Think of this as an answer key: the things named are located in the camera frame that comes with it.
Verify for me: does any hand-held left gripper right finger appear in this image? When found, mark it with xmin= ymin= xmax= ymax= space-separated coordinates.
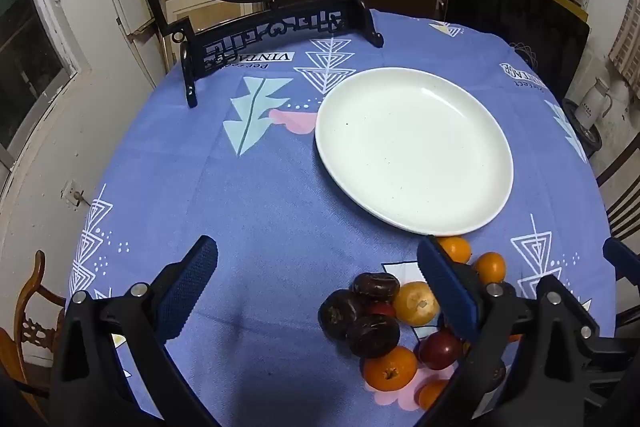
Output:
xmin=416 ymin=234 xmax=613 ymax=427

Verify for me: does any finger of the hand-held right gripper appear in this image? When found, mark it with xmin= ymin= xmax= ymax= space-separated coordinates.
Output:
xmin=602 ymin=238 xmax=640 ymax=278

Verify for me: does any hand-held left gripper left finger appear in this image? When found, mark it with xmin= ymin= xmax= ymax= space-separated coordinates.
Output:
xmin=49 ymin=235 xmax=219 ymax=427

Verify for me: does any orange mandarin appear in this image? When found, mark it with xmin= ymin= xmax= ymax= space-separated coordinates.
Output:
xmin=436 ymin=236 xmax=472 ymax=265
xmin=363 ymin=345 xmax=419 ymax=390
xmin=392 ymin=281 xmax=441 ymax=327
xmin=472 ymin=252 xmax=507 ymax=285

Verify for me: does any small yellowish mandarin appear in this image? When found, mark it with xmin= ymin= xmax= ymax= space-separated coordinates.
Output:
xmin=416 ymin=379 xmax=451 ymax=412

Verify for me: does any white round plate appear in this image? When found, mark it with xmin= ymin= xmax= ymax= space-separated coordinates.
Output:
xmin=314 ymin=67 xmax=515 ymax=236

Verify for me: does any dark slatted wooden chair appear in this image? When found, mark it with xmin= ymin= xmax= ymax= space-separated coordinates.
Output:
xmin=595 ymin=142 xmax=640 ymax=243

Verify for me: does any blue patterned tablecloth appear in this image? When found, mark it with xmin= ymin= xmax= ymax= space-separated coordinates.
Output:
xmin=65 ymin=9 xmax=618 ymax=427

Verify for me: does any black round stool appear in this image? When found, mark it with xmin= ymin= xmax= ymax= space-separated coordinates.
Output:
xmin=562 ymin=99 xmax=603 ymax=152

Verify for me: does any white enamel kettle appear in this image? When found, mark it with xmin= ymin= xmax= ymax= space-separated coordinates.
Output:
xmin=574 ymin=77 xmax=613 ymax=128

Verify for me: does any carved wooden chair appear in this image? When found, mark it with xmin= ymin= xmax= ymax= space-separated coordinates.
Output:
xmin=0 ymin=249 xmax=68 ymax=408

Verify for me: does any brick pattern curtain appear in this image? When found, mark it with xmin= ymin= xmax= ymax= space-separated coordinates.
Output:
xmin=607 ymin=0 xmax=640 ymax=80

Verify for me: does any black flat panel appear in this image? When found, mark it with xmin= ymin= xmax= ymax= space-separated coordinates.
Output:
xmin=445 ymin=0 xmax=591 ymax=100

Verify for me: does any window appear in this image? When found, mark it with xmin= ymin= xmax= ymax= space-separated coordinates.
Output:
xmin=0 ymin=0 xmax=71 ymax=152

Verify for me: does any white wall socket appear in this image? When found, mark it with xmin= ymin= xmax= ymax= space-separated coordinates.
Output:
xmin=61 ymin=180 xmax=86 ymax=209

